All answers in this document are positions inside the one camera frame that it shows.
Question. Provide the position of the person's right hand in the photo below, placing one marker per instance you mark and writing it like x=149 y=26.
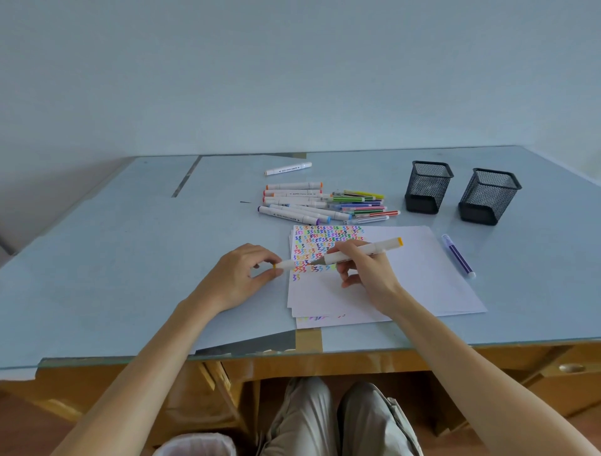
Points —
x=375 y=277

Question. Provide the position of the person's left hand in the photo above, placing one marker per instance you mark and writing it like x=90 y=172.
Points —
x=234 y=277

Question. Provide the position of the person's right thumb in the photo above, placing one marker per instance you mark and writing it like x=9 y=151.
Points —
x=348 y=266

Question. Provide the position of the person's left thumb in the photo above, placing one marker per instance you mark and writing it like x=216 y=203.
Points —
x=267 y=276

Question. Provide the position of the white marker cap yellow tip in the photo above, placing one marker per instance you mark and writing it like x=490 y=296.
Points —
x=284 y=266

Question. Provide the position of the white marker with yellow end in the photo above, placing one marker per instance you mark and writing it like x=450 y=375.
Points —
x=375 y=249

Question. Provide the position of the person's left forearm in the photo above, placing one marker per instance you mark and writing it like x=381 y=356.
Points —
x=141 y=376

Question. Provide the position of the person's right forearm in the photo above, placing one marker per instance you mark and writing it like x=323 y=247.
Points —
x=469 y=376

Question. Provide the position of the paper sheet with colourful scribbles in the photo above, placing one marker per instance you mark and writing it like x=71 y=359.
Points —
x=324 y=282

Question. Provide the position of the pile of thin coloured pens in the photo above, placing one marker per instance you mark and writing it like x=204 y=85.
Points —
x=364 y=204

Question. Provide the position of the dark grey sheet under glass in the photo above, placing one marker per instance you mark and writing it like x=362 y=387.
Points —
x=253 y=345

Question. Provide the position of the brown tape strip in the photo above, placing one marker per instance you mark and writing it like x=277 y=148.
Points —
x=308 y=339

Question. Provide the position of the pile of white thick markers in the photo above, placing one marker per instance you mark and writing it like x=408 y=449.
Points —
x=296 y=202

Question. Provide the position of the stack of white paper sheets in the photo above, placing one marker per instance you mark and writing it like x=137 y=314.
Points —
x=432 y=277

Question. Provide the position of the single white thick marker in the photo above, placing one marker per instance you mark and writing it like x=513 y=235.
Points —
x=287 y=169

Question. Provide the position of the purple felt pen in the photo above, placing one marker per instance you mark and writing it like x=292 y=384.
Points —
x=458 y=255

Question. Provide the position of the black mesh pen holder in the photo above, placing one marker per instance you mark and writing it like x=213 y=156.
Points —
x=488 y=197
x=428 y=188

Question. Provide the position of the person's beige trousers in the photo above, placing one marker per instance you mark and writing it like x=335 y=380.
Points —
x=310 y=423

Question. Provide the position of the white plastic bag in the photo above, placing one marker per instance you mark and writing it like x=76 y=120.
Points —
x=199 y=445

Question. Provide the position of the wooden desk frame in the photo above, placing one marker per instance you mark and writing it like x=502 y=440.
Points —
x=516 y=376

